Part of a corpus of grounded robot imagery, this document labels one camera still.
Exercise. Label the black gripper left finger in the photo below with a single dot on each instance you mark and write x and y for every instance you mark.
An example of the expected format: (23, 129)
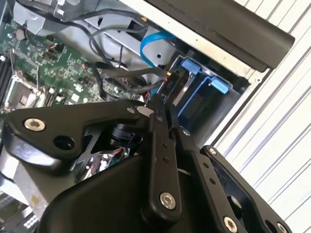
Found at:
(60, 116)

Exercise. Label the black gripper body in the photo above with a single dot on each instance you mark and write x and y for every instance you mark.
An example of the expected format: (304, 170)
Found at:
(109, 201)

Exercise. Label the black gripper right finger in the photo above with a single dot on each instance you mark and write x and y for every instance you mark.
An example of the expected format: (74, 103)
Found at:
(209, 172)

